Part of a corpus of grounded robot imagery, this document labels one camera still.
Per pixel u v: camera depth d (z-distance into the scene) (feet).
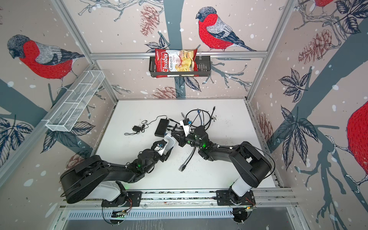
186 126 2.41
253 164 1.51
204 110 3.74
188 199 2.46
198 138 2.16
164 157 2.49
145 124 3.40
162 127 3.31
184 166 2.79
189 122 2.40
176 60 2.87
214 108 3.76
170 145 2.63
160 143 2.35
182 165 2.80
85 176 1.55
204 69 3.10
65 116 2.34
